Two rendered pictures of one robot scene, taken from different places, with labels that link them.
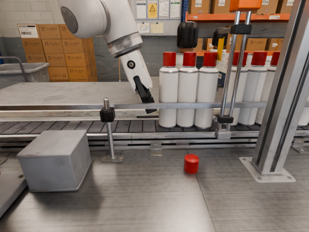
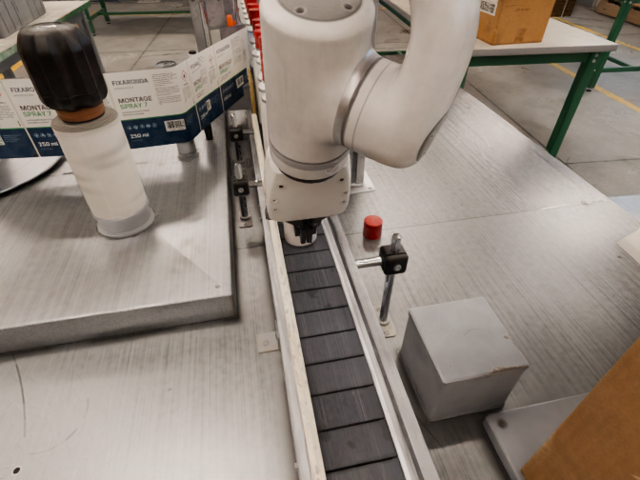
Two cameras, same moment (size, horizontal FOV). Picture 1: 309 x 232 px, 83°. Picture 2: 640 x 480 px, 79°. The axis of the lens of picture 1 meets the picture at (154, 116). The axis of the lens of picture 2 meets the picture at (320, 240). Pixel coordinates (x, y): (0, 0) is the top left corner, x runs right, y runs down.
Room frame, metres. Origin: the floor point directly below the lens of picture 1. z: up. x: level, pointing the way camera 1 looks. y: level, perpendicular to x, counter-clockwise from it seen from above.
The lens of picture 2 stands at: (0.52, 0.44, 1.29)
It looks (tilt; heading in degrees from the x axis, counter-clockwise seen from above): 41 degrees down; 260
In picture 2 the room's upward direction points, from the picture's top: straight up
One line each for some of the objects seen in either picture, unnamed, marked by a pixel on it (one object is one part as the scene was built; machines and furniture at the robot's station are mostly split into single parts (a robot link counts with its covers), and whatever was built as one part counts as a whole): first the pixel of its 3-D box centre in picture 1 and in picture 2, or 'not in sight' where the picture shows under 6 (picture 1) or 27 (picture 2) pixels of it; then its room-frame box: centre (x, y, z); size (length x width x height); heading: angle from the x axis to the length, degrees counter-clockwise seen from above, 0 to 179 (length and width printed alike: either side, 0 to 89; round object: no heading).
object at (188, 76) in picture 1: (186, 91); not in sight; (0.47, -0.09, 0.98); 0.05 x 0.05 x 0.20
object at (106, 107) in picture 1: (111, 126); (373, 286); (0.39, 0.11, 0.91); 0.07 x 0.03 x 0.16; 2
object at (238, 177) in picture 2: not in sight; (241, 192); (0.56, -0.17, 0.89); 0.03 x 0.03 x 0.12; 2
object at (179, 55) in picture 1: (185, 62); (93, 140); (0.76, -0.13, 1.03); 0.09 x 0.09 x 0.30
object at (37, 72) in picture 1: (23, 90); not in sight; (2.39, 1.83, 0.48); 0.89 x 0.63 x 0.96; 16
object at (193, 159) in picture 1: (191, 163); (372, 227); (0.34, -0.09, 0.85); 0.03 x 0.03 x 0.03
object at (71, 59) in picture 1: (65, 61); not in sight; (3.94, 1.93, 0.70); 1.20 x 0.82 x 1.39; 93
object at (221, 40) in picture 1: (220, 48); not in sight; (0.46, -0.16, 1.09); 0.03 x 0.01 x 0.06; 2
